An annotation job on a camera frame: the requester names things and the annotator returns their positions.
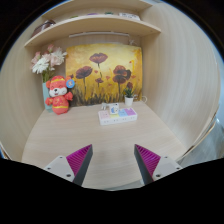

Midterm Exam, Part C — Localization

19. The small potted green plant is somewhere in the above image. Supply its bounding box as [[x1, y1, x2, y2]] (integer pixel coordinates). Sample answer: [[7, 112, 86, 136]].
[[122, 87, 136, 108]]

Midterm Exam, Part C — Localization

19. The wooden shelf unit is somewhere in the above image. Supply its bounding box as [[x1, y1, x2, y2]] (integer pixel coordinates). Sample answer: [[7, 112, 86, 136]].
[[23, 0, 162, 48]]

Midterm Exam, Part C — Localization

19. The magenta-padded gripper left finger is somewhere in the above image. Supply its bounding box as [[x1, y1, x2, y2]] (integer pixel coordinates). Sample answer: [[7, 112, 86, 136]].
[[43, 143, 94, 187]]

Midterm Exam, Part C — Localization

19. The yellow poppy flower painting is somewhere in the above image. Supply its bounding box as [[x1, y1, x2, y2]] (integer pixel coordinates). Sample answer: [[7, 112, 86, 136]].
[[65, 43, 144, 108]]

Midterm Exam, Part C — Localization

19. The pink and white flower bouquet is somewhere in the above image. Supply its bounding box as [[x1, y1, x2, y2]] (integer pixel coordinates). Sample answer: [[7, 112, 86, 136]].
[[30, 43, 68, 83]]

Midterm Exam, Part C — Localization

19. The white charger block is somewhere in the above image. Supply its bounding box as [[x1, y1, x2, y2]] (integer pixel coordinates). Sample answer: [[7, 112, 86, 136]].
[[109, 102, 120, 116]]

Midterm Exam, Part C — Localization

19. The white light bar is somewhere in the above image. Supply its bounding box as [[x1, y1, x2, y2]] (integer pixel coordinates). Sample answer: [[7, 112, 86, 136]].
[[68, 31, 130, 39]]

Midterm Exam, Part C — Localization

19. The pale blue vase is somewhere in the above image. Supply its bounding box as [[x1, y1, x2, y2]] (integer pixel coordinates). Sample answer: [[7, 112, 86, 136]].
[[41, 81, 54, 113]]

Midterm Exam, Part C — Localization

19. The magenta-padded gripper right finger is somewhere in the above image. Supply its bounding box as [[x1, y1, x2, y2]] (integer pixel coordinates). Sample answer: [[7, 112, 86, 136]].
[[133, 143, 184, 187]]

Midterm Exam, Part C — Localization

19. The red plush toy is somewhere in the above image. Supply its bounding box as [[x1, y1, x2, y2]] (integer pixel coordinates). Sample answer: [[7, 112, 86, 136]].
[[44, 75, 76, 116]]

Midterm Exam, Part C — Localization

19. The pastel multicolour power strip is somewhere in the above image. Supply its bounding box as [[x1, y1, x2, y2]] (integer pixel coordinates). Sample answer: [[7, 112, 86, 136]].
[[97, 107, 138, 126]]

